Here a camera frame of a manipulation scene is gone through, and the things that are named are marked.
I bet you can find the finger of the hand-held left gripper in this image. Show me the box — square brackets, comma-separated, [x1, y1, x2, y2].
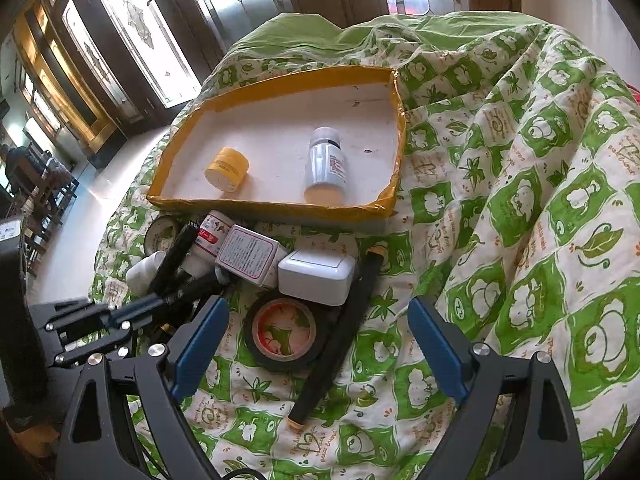
[107, 272, 223, 327]
[30, 300, 168, 367]

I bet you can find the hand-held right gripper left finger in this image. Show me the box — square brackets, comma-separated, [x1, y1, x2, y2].
[55, 295, 232, 480]

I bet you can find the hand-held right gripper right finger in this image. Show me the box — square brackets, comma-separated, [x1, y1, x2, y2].
[407, 296, 586, 480]

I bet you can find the small plain white bottle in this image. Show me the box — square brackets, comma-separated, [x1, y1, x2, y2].
[125, 251, 166, 293]

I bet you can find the black round marker pen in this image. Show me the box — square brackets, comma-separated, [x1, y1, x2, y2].
[149, 223, 201, 296]

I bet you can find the black tape roll red core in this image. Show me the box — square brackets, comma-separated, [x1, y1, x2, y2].
[244, 289, 331, 373]

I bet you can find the white bottle red label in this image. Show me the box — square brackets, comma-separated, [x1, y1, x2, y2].
[182, 210, 236, 278]

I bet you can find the black double-ended marker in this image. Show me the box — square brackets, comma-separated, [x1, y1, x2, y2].
[287, 245, 388, 428]

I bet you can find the white square printed box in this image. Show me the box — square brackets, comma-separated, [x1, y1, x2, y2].
[215, 225, 281, 287]

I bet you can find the white rectangular plastic box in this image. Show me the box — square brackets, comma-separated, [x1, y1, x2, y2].
[277, 247, 356, 306]

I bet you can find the yellow-edged white cardboard tray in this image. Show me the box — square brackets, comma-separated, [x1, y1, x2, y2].
[146, 65, 407, 221]

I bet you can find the grey tape roll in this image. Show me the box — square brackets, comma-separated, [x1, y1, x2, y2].
[144, 215, 183, 261]

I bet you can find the dark wooden chair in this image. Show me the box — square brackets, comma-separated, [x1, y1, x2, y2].
[2, 142, 78, 266]

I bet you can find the green and white printed blanket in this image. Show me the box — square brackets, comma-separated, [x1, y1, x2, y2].
[90, 12, 640, 480]

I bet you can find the small yellow jar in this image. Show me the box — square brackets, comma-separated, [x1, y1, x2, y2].
[204, 147, 250, 193]

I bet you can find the white medicine bottle grey cap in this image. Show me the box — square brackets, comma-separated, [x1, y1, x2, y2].
[304, 126, 348, 206]

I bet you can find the plain green sheet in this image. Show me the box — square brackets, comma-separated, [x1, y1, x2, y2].
[227, 10, 551, 61]

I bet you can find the yellow wooden frame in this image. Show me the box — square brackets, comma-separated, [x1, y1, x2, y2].
[14, 0, 118, 147]

